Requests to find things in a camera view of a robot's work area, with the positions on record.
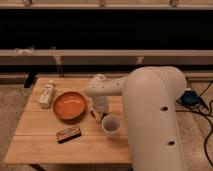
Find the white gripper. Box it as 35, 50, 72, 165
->
92, 96, 109, 122

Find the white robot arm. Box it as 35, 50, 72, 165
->
84, 66, 187, 171

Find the orange bowl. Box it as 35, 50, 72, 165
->
53, 92, 86, 120

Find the snack bar package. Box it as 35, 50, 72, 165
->
56, 126, 81, 144

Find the wooden table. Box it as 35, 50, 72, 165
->
4, 78, 131, 165

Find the white plastic bottle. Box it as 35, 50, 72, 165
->
38, 80, 55, 109

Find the blue power adapter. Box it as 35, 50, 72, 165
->
180, 89, 200, 106

